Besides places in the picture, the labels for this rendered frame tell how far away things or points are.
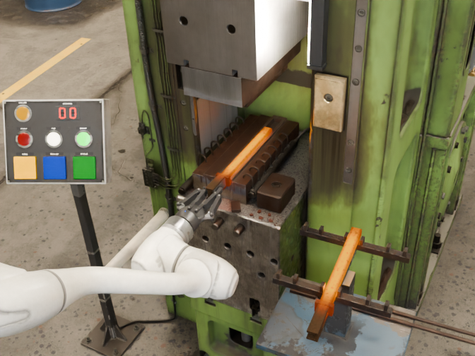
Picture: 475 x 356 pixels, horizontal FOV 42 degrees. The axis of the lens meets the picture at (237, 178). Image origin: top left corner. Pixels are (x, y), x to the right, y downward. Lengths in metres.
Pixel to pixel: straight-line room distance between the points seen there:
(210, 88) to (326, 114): 0.34
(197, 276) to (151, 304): 1.40
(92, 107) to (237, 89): 0.54
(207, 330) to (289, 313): 0.63
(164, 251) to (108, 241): 1.68
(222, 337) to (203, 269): 0.97
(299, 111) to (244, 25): 0.71
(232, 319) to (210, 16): 1.14
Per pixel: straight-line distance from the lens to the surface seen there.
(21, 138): 2.14
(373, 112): 1.79
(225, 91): 1.78
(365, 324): 1.89
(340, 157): 1.89
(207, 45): 1.74
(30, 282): 1.25
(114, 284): 1.44
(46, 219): 3.57
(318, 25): 1.68
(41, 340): 2.94
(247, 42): 1.67
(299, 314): 1.90
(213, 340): 2.53
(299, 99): 2.27
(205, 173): 1.99
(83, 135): 2.07
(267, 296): 2.12
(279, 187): 1.93
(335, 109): 1.79
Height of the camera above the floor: 2.14
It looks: 36 degrees down
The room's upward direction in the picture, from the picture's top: 3 degrees counter-clockwise
